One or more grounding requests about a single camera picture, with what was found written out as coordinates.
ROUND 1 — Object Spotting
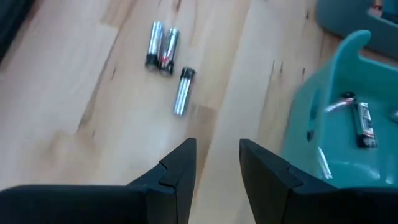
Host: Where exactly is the teal green plastic bin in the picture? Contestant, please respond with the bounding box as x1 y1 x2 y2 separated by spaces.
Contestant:
281 29 398 189

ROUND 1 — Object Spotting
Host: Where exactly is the silver black Energizer battery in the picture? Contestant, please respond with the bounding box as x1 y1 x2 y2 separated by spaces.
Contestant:
351 101 378 149
323 91 357 113
158 27 180 77
144 21 165 70
172 67 197 117
317 146 333 180

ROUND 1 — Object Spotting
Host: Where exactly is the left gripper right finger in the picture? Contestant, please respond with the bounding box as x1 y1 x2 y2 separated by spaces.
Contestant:
239 139 398 224

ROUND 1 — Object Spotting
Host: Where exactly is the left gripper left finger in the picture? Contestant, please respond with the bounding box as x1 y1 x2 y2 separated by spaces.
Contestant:
0 138 197 224

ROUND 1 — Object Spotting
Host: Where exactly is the blue grey plastic bin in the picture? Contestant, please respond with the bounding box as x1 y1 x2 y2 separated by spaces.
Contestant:
315 0 398 60

